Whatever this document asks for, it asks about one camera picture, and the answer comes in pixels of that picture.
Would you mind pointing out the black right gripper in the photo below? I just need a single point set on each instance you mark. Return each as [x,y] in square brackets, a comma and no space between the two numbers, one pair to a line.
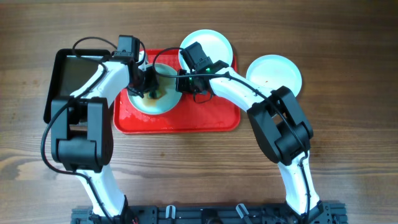
[181,86]

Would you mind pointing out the green yellow sponge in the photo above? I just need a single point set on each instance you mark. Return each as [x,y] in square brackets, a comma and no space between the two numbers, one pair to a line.
[155,94]

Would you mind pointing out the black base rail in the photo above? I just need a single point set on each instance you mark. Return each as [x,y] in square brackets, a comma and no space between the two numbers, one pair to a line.
[324,212]

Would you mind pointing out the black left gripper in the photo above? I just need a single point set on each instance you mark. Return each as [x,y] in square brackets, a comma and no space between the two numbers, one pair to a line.
[150,74]

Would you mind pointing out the white plate top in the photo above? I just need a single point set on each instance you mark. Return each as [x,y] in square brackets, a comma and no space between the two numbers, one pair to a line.
[213,43]

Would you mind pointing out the white plate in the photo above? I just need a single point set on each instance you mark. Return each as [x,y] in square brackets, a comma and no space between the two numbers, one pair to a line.
[274,71]
[213,43]
[166,103]

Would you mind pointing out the red plastic tray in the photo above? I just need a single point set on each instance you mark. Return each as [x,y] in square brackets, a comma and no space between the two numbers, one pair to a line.
[200,113]

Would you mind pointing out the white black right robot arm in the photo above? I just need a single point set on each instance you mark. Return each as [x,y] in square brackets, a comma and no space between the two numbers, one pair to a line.
[282,131]

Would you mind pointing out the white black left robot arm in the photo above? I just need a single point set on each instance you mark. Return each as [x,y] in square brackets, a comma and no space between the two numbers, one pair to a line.
[78,121]

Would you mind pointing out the black water tray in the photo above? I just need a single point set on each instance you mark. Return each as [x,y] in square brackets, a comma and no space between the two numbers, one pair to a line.
[69,74]

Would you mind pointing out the white plate bottom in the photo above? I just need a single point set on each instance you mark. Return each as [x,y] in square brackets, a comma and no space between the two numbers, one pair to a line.
[166,103]

